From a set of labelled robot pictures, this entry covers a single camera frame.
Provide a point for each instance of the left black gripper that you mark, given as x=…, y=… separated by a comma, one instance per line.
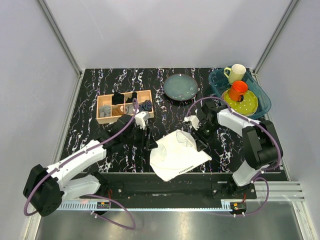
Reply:
x=148, y=143

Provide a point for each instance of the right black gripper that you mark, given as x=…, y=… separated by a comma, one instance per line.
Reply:
x=201, y=145

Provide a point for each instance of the white underwear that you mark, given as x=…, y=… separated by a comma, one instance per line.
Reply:
x=175, y=155

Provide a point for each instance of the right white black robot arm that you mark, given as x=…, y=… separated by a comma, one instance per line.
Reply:
x=261, y=146

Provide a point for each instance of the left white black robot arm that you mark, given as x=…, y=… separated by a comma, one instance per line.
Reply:
x=47, y=187

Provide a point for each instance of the navy striped rolled cloth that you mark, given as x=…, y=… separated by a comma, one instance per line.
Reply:
x=145, y=106

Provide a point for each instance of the grey rolled cloth middle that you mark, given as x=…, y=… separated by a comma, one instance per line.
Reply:
x=130, y=109

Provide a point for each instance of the grey rolled cloth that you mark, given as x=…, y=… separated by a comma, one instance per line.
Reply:
x=105, y=111
x=130, y=109

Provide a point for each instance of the brown rolled cloth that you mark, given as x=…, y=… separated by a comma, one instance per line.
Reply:
x=118, y=110

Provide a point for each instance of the small black rolled cloth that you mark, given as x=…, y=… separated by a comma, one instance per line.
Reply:
x=129, y=96

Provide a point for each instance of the wooden divided organizer box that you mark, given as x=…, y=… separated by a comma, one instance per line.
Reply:
x=106, y=100

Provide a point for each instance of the grey rolled cloth left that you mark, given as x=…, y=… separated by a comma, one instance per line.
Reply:
x=105, y=111

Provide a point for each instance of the blue-green ceramic plate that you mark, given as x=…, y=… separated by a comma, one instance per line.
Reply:
x=180, y=87

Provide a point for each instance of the yellow-green dotted plate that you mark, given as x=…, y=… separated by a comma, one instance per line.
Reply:
x=247, y=107

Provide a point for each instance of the teal transparent plastic bin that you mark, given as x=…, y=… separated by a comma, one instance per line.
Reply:
x=219, y=84

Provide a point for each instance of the orange mug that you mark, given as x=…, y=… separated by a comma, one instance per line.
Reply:
x=238, y=90

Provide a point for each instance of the right connector box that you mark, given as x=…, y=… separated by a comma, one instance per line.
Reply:
x=238, y=208

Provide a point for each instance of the connector box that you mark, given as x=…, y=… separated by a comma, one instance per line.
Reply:
x=103, y=204
x=238, y=208

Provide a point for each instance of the left connector box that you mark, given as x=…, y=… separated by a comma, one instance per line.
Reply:
x=103, y=204

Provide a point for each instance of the pale yellow mug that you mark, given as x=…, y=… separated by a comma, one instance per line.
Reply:
x=234, y=73

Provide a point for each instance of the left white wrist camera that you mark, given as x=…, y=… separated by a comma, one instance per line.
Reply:
x=141, y=118

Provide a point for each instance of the front aluminium rail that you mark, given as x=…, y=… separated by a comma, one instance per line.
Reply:
x=287, y=191

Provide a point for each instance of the right aluminium frame post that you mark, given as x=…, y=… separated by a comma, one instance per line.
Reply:
x=276, y=34

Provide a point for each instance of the aluminium frame post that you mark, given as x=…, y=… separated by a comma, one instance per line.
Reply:
x=276, y=34
x=58, y=35

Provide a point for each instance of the left aluminium frame post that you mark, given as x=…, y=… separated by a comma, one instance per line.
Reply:
x=58, y=35

